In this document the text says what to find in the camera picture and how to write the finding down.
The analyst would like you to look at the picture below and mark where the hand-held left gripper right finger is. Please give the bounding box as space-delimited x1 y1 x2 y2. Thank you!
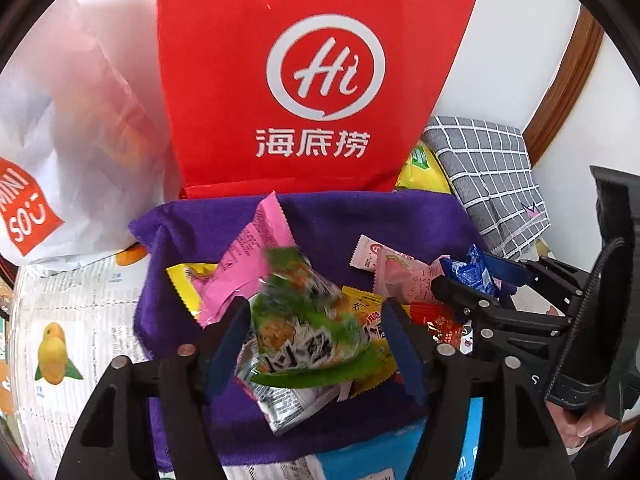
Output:
382 297 573 480

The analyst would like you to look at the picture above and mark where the blue tissue pack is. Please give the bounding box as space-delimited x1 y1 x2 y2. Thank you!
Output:
320 397 486 480

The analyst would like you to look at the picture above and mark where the blue snack packet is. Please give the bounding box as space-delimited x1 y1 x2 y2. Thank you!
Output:
440 245 498 298

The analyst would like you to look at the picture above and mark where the white plastic shopping bag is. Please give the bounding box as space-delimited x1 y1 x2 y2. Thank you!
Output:
0 0 181 273

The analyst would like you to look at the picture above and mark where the plain yellow snack packet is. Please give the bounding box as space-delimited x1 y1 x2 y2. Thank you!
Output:
166 262 221 318

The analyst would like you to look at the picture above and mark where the yellow green packet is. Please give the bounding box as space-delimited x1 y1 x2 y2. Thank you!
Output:
392 140 453 195

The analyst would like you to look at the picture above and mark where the fruit print tablecloth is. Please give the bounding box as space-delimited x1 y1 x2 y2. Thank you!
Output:
0 240 566 480

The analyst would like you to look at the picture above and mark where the yellow snack packet red print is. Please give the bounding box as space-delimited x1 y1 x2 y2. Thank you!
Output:
341 285 401 401

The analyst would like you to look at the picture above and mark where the pale pink snack packet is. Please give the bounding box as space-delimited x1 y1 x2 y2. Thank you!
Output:
375 252 448 306

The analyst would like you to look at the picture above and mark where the red paper bag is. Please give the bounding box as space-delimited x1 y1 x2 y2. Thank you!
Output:
156 0 480 200

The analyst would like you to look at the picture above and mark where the wooden door frame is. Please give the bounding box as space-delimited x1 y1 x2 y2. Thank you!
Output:
522 4 606 166

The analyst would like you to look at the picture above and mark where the small red packet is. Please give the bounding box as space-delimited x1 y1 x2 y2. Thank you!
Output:
407 302 463 356

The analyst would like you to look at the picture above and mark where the magenta snack packet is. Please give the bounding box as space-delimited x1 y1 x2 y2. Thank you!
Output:
196 191 296 328

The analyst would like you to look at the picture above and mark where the green snack packet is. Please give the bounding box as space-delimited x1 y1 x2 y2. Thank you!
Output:
235 247 396 436

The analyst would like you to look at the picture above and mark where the white pink snack packet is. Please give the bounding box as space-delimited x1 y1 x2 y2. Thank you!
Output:
349 235 406 281

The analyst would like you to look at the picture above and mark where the purple towel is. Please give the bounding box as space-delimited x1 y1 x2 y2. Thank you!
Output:
127 190 516 471

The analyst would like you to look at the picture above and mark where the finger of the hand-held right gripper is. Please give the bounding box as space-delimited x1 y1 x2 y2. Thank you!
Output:
480 252 593 316
431 275 571 361

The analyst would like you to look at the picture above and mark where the grey checked cloth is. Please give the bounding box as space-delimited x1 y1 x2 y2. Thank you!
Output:
421 116 551 261

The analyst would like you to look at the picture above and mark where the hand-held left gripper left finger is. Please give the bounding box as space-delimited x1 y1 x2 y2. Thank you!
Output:
54 296 251 480

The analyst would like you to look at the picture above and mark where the person's right hand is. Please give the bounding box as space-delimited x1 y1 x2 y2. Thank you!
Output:
547 402 623 461

